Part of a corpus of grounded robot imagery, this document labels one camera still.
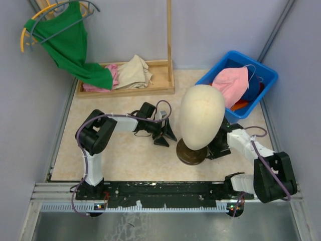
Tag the wooden clothes rack with tray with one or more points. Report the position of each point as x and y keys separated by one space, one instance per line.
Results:
x=162 y=81

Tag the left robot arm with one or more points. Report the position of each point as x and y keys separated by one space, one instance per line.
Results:
x=94 y=134

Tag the blue plastic bin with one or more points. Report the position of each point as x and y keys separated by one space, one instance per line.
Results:
x=234 y=59

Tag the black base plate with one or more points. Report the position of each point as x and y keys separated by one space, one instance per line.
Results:
x=193 y=194

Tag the orange hat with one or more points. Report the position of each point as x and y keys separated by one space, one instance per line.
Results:
x=239 y=105

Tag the grey hanger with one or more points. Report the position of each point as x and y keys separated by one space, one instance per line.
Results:
x=50 y=28

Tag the pink cloth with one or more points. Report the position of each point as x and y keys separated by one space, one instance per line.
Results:
x=114 y=73

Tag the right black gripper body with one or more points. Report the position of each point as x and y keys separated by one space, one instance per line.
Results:
x=217 y=149

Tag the blue hat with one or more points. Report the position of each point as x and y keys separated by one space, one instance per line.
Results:
x=253 y=89

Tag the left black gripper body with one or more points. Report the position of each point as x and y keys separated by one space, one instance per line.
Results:
x=153 y=127

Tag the cream mannequin head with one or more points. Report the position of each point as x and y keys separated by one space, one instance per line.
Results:
x=201 y=114

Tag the pink hat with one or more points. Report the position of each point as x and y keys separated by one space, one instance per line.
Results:
x=232 y=75

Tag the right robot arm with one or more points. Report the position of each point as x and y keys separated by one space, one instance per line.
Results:
x=273 y=176

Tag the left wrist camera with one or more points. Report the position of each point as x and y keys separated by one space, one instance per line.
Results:
x=161 y=116

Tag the aluminium rail frame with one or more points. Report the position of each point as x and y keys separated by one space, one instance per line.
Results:
x=58 y=196

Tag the red hat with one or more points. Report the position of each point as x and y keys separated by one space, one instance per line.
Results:
x=261 y=87

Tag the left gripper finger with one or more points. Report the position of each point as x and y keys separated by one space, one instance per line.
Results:
x=161 y=141
x=169 y=132

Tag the green shirt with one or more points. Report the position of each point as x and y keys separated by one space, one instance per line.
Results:
x=69 y=52

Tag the yellow hanger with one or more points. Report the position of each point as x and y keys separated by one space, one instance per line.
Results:
x=87 y=8

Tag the beige cloth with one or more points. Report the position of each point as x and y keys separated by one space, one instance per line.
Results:
x=134 y=74

